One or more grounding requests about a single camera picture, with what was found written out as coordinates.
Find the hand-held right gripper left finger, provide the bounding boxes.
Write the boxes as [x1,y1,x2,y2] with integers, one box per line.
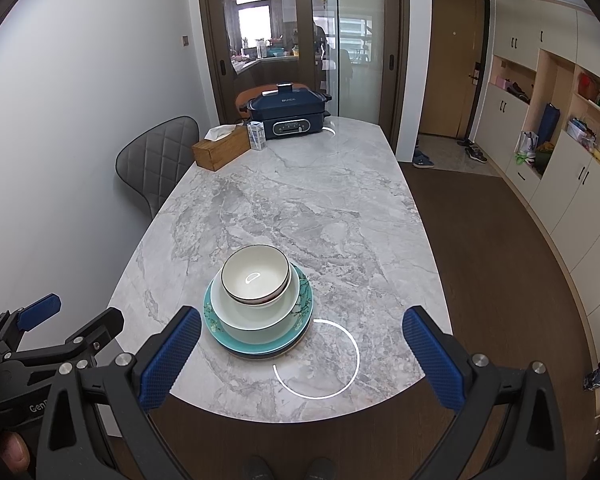
[36,305,203,480]

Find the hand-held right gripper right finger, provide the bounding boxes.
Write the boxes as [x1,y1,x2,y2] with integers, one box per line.
[401,306,567,480]

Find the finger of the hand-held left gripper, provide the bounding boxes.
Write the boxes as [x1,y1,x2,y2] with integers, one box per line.
[7,306,126,371]
[0,292,62,357]

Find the teal floral plate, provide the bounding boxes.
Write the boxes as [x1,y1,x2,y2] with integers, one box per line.
[203,266,314,350]
[207,310,311,361]

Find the large white bowl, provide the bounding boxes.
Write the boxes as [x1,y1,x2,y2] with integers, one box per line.
[210,260,301,345]

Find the small white bowl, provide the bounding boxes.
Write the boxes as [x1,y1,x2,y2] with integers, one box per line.
[227,280,292,307]

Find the floral cream bowl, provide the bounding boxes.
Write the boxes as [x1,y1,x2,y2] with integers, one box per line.
[221,244,292,303]

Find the grey rimmed plate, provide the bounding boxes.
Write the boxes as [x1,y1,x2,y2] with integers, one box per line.
[260,317,315,360]

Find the person's left hand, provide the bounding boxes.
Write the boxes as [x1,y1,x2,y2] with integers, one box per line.
[0,430,37,480]

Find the person's black shoe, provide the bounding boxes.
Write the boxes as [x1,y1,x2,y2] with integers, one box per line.
[245,455,273,480]
[305,457,336,480]

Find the grey quilted chair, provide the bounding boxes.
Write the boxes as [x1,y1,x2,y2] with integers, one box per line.
[115,116,201,221]

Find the wooden tissue box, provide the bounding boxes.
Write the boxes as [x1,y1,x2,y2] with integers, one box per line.
[191,125,252,173]

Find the dark sneakers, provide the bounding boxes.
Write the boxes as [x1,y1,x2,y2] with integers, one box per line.
[457,139,488,163]

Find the white tissue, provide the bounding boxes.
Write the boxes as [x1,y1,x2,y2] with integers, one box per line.
[203,125,238,142]

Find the white shopping bag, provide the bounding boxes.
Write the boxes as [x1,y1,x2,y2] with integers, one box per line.
[516,131,540,166]

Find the white and blue carton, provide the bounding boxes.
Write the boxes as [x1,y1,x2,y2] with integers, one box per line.
[247,121,268,151]

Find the blue fabric bag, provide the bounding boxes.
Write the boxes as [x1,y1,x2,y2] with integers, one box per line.
[537,103,561,148]

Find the orange chair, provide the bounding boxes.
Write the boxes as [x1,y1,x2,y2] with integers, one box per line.
[235,82,308,111]

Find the blue electric cooker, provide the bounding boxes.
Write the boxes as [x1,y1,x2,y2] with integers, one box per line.
[244,82,332,138]

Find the brown entrance door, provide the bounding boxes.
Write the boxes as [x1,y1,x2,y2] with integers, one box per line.
[419,0,491,141]

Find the brown framed glass sliding door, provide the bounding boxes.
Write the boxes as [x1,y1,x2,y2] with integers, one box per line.
[196,0,411,143]

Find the red bag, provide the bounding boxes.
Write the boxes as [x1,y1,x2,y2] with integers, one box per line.
[577,72,598,101]

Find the white refrigerator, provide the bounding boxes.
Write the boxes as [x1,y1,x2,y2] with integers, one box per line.
[336,0,385,121]

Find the cream wall cabinet unit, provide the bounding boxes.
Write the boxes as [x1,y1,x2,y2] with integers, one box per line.
[475,0,600,366]

